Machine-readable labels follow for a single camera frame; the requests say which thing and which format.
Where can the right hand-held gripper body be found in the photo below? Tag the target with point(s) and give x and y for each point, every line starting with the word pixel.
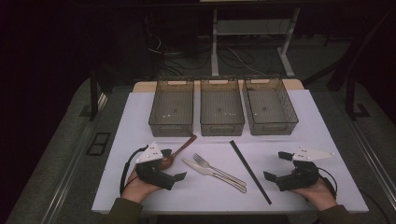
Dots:
pixel 299 180

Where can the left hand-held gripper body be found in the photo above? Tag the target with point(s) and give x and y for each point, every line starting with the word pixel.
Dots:
pixel 152 175

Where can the brown wooden spoon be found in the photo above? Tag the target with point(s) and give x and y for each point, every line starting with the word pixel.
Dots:
pixel 168 162

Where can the silver metal fork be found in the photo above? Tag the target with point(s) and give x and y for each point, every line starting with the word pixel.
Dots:
pixel 199 159

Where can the smoky clear plastic bin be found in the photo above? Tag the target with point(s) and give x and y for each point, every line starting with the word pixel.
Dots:
pixel 221 105
pixel 267 105
pixel 172 105

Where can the person's left hand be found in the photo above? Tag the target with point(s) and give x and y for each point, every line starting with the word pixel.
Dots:
pixel 137 189

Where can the person's right hand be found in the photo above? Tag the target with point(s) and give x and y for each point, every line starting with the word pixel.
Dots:
pixel 317 194

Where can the silver metal knife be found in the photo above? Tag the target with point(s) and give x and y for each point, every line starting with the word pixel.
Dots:
pixel 196 167

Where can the white table board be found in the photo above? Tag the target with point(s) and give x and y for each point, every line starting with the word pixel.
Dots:
pixel 202 202

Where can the black metal stand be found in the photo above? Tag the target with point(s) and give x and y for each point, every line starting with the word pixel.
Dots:
pixel 93 99
pixel 350 99

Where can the white metal stand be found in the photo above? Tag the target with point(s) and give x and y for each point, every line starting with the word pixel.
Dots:
pixel 214 46

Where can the metal floor rail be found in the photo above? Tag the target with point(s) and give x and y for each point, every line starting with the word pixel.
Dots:
pixel 373 161
pixel 71 174

